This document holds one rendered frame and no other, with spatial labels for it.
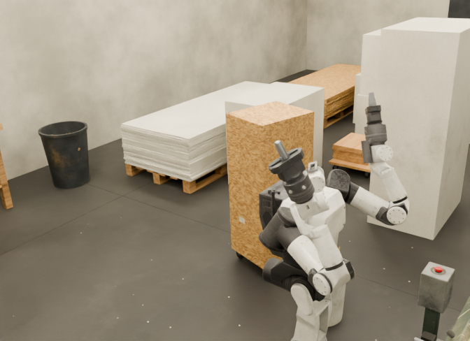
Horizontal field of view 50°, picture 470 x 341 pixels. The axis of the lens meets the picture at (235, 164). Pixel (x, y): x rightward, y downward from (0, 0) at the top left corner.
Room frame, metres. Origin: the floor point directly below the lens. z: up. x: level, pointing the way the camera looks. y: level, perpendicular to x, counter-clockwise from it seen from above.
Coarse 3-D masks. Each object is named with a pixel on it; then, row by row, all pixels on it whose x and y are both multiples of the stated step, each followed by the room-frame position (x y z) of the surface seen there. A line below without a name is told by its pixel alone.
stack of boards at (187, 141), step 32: (224, 96) 6.52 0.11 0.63; (128, 128) 5.39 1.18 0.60; (160, 128) 5.25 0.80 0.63; (192, 128) 5.20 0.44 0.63; (224, 128) 5.33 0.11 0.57; (128, 160) 5.45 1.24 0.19; (160, 160) 5.12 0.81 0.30; (192, 160) 4.90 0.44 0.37; (224, 160) 5.33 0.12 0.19; (192, 192) 4.90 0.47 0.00
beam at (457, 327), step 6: (468, 300) 1.87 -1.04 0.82; (468, 306) 1.80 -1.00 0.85; (462, 312) 1.78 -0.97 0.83; (468, 312) 1.72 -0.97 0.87; (462, 318) 1.72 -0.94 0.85; (468, 318) 1.66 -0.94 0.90; (456, 324) 1.71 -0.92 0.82; (462, 324) 1.65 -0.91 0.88; (468, 324) 1.62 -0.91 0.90; (456, 330) 1.65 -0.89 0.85; (462, 330) 1.59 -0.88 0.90; (468, 330) 1.59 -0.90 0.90; (456, 336) 1.59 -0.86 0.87; (462, 336) 1.55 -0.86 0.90; (468, 336) 1.56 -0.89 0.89
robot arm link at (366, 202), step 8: (360, 192) 1.93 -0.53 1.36; (368, 192) 1.94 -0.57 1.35; (352, 200) 1.92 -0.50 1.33; (360, 200) 1.91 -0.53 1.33; (368, 200) 1.90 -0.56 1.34; (376, 200) 1.90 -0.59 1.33; (384, 200) 1.92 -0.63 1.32; (360, 208) 1.91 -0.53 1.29; (368, 208) 1.89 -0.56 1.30; (376, 208) 1.88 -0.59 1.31; (384, 208) 1.86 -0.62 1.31; (392, 208) 1.84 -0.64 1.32; (400, 208) 1.83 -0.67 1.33; (376, 216) 1.87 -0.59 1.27; (384, 216) 1.85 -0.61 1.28; (392, 216) 1.83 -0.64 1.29; (400, 216) 1.82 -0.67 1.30; (392, 224) 1.83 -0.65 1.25
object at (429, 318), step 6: (426, 312) 1.94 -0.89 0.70; (432, 312) 1.93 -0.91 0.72; (438, 312) 1.92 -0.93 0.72; (426, 318) 1.94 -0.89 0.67; (432, 318) 1.92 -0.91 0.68; (438, 318) 1.93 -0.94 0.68; (426, 324) 1.94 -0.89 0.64; (432, 324) 1.92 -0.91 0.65; (438, 324) 1.95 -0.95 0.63; (426, 330) 1.94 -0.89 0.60; (432, 330) 1.92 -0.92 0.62
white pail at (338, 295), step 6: (342, 288) 2.73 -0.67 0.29; (336, 294) 2.70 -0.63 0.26; (342, 294) 2.73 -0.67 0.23; (336, 300) 2.70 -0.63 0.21; (342, 300) 2.74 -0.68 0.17; (336, 306) 2.71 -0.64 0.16; (342, 306) 2.75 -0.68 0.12; (336, 312) 2.71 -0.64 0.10; (342, 312) 2.77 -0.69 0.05; (330, 318) 2.70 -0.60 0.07; (336, 318) 2.72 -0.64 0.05; (330, 324) 2.70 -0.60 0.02
